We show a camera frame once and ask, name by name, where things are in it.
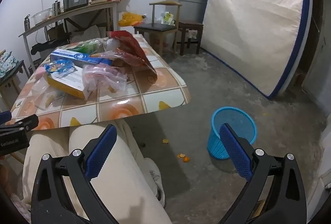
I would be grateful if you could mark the orange checked tablecloth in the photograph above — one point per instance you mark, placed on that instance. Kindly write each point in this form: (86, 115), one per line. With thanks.
(144, 89)

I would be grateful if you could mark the patterned cloth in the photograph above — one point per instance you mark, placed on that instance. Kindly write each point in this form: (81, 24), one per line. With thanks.
(6, 63)

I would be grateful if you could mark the steel water bottle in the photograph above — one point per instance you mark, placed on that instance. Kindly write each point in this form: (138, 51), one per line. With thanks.
(27, 23)

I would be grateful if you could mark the red snack bag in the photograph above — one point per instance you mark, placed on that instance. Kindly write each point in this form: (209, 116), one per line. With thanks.
(132, 45)

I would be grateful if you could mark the long blue box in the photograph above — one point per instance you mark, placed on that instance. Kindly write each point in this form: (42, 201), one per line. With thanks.
(75, 55)

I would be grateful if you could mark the orange peel piece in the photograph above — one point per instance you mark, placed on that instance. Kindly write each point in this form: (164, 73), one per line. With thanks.
(181, 155)
(186, 159)

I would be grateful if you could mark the white mattress with blue edge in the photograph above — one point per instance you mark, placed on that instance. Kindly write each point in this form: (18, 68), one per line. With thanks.
(258, 19)

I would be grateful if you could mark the green plastic bottle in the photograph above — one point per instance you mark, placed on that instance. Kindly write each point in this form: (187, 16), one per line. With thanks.
(90, 46)

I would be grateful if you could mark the black bag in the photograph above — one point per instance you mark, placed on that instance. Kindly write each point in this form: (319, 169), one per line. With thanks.
(49, 46)

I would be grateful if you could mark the white plastic bag red print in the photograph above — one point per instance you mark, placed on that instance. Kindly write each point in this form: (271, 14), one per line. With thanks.
(165, 40)

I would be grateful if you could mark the yellow and white box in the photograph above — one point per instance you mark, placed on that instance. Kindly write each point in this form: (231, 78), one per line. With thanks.
(67, 83)

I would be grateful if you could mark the green and white carton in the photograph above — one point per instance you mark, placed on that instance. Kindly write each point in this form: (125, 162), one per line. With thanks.
(168, 19)

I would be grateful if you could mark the clear packet with yellow print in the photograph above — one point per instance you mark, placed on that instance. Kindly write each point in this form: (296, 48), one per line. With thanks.
(46, 97)

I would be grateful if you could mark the small dark side table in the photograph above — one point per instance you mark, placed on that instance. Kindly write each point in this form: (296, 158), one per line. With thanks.
(13, 76)

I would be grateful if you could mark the blue plastic mesh basket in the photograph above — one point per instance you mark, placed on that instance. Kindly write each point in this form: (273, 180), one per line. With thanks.
(232, 119)

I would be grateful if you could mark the blue printed plastic bag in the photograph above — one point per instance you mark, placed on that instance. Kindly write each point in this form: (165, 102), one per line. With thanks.
(59, 67)

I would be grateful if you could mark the clear plastic bag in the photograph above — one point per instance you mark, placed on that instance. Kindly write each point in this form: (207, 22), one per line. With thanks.
(103, 76)

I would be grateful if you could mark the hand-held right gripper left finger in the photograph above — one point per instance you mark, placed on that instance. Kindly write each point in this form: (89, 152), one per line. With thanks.
(100, 154)

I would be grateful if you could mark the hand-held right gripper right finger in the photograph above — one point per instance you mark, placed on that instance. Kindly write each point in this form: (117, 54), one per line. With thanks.
(236, 151)

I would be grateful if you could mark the grey rice cooker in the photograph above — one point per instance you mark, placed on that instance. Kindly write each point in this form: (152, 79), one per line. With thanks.
(76, 0)

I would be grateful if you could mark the yellow plastic bag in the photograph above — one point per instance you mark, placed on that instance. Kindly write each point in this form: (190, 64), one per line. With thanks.
(130, 19)

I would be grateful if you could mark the person's white trousers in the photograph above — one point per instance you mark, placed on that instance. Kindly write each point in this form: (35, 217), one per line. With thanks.
(116, 187)

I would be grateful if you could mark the white framed side table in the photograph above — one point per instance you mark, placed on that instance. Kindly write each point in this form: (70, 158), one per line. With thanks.
(77, 10)

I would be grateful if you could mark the glass bowl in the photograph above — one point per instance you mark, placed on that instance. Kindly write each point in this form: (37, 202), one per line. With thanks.
(42, 17)

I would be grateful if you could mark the wooden chair with dark seat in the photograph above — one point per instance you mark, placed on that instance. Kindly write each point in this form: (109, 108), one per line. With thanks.
(155, 27)

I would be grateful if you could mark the dark wooden stool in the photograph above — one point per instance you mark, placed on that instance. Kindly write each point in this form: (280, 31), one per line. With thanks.
(190, 24)

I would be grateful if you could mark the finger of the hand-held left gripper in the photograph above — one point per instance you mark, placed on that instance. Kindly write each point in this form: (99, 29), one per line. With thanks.
(25, 123)
(4, 117)

